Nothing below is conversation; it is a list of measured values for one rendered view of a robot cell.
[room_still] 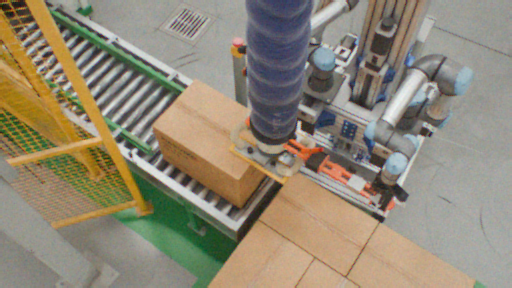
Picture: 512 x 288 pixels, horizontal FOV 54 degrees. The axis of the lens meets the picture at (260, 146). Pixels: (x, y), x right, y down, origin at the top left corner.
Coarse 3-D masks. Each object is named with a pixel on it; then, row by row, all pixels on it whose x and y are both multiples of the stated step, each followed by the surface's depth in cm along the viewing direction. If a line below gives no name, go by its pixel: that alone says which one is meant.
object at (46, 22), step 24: (48, 24) 191; (24, 48) 201; (72, 72) 217; (96, 120) 250; (48, 144) 260; (72, 144) 266; (96, 144) 270; (120, 168) 296; (24, 192) 293; (96, 216) 341
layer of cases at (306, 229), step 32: (288, 192) 304; (320, 192) 304; (256, 224) 293; (288, 224) 293; (320, 224) 293; (352, 224) 293; (256, 256) 284; (288, 256) 284; (320, 256) 284; (352, 256) 284; (384, 256) 284; (416, 256) 284
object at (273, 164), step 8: (240, 136) 255; (232, 144) 253; (248, 144) 252; (232, 152) 252; (240, 152) 250; (248, 152) 249; (248, 160) 248; (256, 160) 248; (272, 160) 248; (280, 160) 249; (264, 168) 246; (272, 168) 246; (272, 176) 244; (280, 176) 244; (288, 176) 244
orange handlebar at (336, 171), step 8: (248, 120) 246; (296, 144) 239; (296, 152) 237; (328, 160) 235; (336, 168) 232; (344, 168) 232; (336, 176) 230; (368, 184) 229; (360, 192) 227; (392, 208) 224
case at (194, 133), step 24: (192, 96) 289; (216, 96) 289; (168, 120) 281; (192, 120) 281; (216, 120) 281; (240, 120) 281; (168, 144) 287; (192, 144) 273; (216, 144) 273; (192, 168) 294; (216, 168) 269; (240, 168) 266; (216, 192) 301; (240, 192) 278
